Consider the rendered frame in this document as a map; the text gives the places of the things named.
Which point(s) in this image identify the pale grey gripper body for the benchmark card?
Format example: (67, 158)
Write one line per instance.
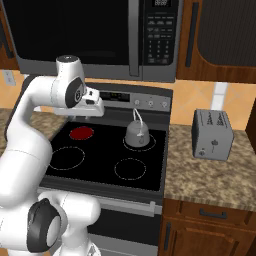
(95, 110)

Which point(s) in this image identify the black steel microwave oven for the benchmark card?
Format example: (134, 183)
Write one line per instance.
(66, 30)

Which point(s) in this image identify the black oven door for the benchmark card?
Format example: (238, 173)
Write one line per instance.
(126, 230)

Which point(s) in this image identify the white wall socket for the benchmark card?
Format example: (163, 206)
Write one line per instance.
(9, 78)

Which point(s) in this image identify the grey kettle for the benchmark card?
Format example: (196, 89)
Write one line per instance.
(136, 133)

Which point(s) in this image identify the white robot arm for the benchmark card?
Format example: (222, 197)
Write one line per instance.
(23, 140)

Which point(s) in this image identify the brown drawer front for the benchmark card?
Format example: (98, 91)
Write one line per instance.
(240, 216)

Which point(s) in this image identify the black glass top stove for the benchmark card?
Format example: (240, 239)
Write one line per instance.
(106, 156)

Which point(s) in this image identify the brown wall cupboard door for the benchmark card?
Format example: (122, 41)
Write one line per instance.
(6, 60)
(226, 36)

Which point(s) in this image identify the brown base cupboard door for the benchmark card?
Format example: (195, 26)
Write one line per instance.
(206, 241)

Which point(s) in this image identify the grey stove knob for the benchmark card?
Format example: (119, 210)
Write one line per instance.
(136, 102)
(164, 104)
(150, 104)

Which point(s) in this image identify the grey toaster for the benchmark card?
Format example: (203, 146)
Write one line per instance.
(210, 140)

